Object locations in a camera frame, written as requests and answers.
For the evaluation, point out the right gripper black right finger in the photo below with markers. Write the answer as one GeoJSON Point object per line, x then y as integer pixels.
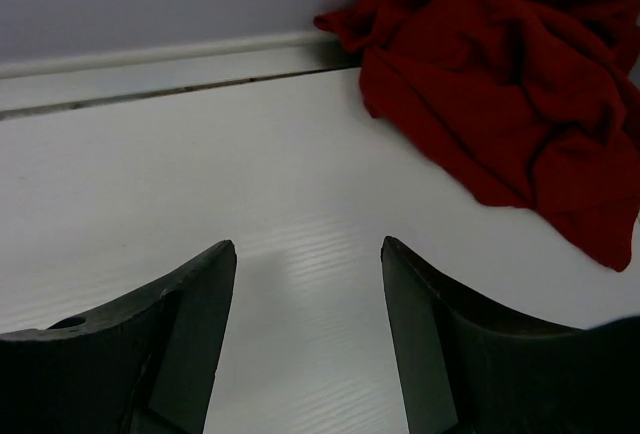
{"type": "Point", "coordinates": [468, 364]}

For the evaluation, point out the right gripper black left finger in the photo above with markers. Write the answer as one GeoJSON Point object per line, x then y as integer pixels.
{"type": "Point", "coordinates": [144, 362]}

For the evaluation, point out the dark red t shirt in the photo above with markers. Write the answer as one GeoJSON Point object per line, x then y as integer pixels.
{"type": "Point", "coordinates": [527, 103]}

